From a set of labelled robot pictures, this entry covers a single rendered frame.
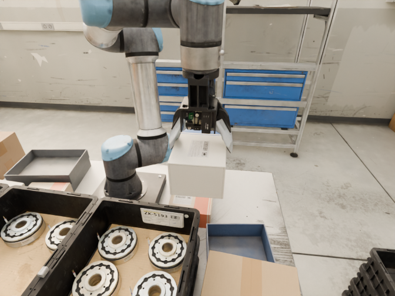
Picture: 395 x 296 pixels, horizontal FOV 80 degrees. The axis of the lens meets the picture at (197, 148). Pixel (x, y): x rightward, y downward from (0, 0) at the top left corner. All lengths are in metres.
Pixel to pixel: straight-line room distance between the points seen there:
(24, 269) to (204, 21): 0.73
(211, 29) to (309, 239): 1.68
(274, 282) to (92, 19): 0.66
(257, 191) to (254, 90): 1.37
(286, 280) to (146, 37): 0.80
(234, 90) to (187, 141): 1.76
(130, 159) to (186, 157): 0.42
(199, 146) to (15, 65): 3.83
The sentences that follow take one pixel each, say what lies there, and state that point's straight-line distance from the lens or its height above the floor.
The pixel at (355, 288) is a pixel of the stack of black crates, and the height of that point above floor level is 0.37.
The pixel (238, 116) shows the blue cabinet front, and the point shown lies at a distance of 2.38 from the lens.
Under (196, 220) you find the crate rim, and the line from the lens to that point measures 0.64.
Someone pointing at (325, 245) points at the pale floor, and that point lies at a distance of 1.93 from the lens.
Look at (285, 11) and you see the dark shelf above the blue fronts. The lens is 2.21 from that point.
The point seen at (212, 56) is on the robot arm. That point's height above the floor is 1.34.
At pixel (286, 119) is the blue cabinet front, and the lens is 2.46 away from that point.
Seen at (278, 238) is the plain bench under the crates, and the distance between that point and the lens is 0.94.
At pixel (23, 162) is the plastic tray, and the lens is 1.35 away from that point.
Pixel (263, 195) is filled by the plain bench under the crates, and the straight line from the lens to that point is 1.07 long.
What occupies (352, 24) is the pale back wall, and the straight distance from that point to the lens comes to 3.31.
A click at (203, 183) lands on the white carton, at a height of 1.09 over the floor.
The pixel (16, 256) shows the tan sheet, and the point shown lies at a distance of 0.85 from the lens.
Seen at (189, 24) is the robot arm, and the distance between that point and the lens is 0.43.
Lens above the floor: 1.42
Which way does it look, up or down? 33 degrees down
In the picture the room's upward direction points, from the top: straight up
